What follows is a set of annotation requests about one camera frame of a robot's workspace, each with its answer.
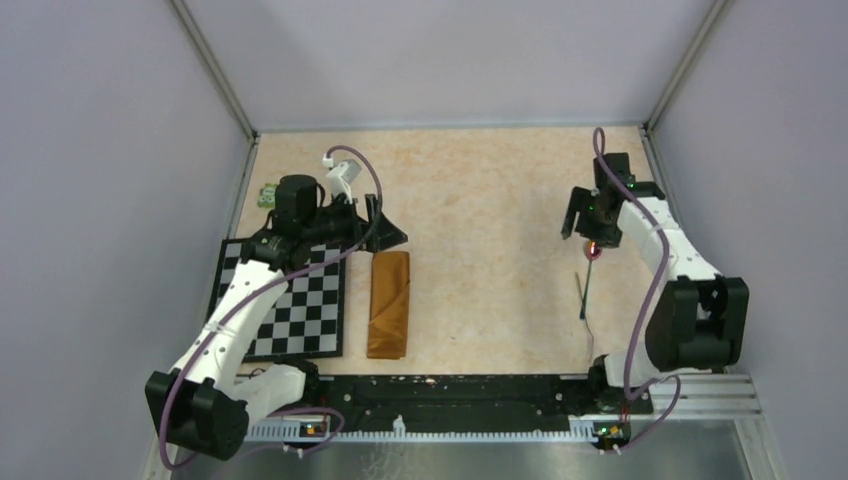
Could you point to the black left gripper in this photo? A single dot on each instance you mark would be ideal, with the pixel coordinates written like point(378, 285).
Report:
point(358, 224)

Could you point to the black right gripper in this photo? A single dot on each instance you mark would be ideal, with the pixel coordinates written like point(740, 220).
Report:
point(578, 199)

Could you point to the iridescent rainbow spoon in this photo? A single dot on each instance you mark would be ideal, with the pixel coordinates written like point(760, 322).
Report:
point(593, 251)

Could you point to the brown satin napkin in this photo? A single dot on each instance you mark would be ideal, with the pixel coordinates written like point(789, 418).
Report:
point(387, 335)

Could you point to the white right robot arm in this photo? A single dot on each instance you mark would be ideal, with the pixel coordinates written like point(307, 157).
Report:
point(694, 317)

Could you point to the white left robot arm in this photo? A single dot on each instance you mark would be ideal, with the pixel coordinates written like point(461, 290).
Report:
point(198, 404)

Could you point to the green toy block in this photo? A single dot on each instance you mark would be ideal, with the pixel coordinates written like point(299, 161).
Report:
point(266, 196)

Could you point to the black white chessboard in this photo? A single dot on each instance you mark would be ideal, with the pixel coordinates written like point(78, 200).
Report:
point(306, 322)

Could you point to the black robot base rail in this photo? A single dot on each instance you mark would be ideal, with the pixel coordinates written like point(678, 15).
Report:
point(363, 408)

